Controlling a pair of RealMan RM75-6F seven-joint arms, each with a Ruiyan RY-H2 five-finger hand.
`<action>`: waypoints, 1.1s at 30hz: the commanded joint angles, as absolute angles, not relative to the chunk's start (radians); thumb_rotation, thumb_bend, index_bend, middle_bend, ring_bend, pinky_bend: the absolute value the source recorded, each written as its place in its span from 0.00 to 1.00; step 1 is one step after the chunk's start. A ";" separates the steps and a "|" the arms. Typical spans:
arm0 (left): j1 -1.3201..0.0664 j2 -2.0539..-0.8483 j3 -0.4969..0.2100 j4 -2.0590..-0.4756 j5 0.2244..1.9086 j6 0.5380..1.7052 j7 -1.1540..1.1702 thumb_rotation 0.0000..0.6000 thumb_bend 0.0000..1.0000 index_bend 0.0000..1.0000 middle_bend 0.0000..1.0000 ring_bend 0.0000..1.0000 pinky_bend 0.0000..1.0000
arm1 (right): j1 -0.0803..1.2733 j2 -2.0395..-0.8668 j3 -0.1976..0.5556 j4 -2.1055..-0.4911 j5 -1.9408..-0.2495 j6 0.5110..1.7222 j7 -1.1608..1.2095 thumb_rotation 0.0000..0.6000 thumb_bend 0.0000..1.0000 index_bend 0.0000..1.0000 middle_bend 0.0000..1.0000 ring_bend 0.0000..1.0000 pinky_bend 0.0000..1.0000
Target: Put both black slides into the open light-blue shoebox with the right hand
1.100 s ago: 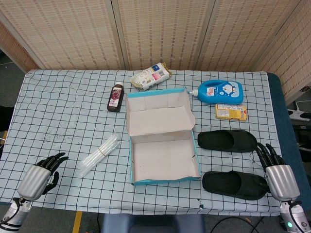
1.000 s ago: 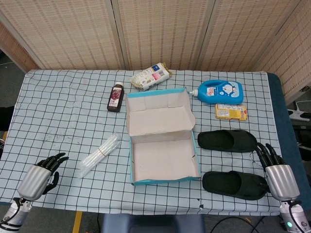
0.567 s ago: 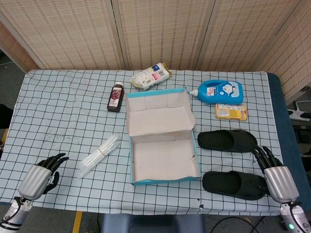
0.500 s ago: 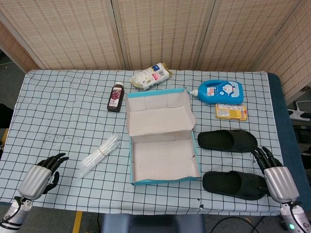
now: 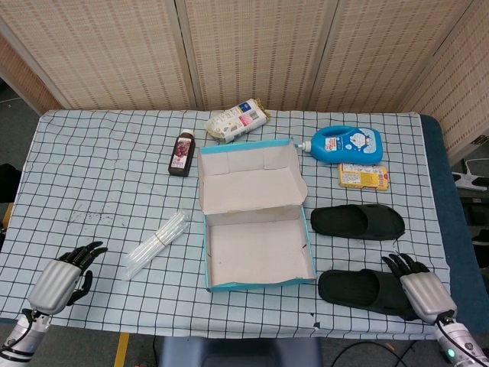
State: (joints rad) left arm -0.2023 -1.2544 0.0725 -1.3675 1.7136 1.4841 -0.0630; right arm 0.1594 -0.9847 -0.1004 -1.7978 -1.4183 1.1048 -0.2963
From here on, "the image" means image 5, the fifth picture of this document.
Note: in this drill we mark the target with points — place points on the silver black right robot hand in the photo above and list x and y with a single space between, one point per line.
424 290

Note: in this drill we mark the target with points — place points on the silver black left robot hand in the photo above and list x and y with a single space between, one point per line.
57 283

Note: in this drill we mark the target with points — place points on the black rubber slipper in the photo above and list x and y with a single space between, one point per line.
355 288
344 221

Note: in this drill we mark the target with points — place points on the blue cardboard shoe box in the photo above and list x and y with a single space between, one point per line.
256 252

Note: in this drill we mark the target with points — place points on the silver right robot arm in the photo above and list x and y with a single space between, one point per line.
458 344

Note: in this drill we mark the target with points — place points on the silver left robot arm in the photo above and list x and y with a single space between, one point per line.
23 336

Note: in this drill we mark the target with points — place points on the clear plastic straw bundle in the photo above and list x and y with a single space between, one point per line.
156 244

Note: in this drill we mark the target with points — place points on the black object beside table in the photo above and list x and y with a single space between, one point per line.
8 183

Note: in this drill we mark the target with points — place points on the checked light blue tablecloth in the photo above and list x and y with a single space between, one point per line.
95 172

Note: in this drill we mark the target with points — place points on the white chair base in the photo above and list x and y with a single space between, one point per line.
471 174

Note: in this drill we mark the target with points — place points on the yellow flat packet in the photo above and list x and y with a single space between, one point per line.
363 176

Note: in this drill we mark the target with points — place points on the blue detergent bottle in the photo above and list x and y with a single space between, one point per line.
344 147

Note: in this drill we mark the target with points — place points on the dark red juice bottle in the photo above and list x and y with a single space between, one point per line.
182 153

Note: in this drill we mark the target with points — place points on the blue grey chair seat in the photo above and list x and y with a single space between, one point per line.
237 353

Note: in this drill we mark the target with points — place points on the woven folding screen panel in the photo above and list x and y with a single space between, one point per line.
95 49
382 49
466 95
256 49
23 80

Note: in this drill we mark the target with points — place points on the white printed snack packet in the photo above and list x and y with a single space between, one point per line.
237 120

